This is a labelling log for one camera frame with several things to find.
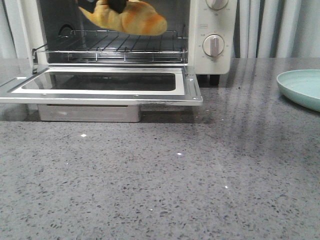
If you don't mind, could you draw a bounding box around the white Toshiba toaster oven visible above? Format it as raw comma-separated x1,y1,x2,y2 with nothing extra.
17,0,237,85

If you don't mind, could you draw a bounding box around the grey curtain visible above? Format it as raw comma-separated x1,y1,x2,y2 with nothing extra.
0,0,320,59

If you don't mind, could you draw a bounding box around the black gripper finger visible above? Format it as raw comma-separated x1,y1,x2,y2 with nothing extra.
107,0,127,14

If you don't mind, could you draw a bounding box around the glass oven door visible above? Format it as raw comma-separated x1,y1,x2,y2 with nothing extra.
0,65,203,106

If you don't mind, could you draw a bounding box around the upper oven control knob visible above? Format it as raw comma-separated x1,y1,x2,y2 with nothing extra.
206,0,228,11

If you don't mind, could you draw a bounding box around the metal wire oven rack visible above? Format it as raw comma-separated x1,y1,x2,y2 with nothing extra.
32,30,188,64

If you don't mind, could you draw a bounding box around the golden croissant bread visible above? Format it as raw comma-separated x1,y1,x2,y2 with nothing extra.
76,0,168,36

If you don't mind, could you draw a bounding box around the lower oven control knob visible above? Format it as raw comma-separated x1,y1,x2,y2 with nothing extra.
202,34,225,57

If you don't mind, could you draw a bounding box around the oven control knob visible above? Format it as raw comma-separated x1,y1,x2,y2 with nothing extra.
206,0,228,11
202,34,225,57

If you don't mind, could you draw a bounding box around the light green plate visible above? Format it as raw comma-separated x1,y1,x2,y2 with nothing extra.
276,69,320,112

